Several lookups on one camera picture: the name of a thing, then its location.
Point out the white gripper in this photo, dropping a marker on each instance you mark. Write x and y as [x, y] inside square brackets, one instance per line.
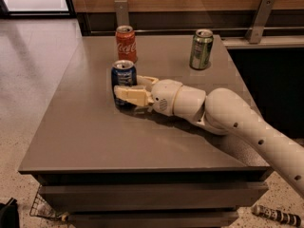
[165, 95]

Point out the blue pepsi can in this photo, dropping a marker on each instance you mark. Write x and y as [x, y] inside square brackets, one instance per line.
[123, 73]

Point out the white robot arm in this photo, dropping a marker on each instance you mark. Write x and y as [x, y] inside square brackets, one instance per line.
[220, 111]

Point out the red coca-cola can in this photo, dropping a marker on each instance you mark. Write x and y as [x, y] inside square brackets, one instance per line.
[126, 43]

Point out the green soda can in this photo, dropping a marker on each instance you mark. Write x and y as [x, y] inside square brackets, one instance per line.
[201, 49]

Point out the grey drawer cabinet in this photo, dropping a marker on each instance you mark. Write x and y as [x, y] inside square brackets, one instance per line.
[109, 168]

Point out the black bag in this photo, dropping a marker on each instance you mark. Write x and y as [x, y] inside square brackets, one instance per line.
[9, 216]

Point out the black white patterned stick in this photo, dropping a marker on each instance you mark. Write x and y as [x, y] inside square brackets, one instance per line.
[277, 215]

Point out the left metal wall bracket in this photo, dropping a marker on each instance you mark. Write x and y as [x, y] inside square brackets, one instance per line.
[122, 12]

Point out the metal wall bracket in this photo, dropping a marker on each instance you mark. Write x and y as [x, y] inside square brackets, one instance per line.
[122, 12]
[255, 31]

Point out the right metal wall bracket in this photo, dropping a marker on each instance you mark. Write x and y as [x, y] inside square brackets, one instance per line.
[255, 31]

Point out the wire basket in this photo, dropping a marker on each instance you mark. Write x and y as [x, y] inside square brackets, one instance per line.
[41, 209]

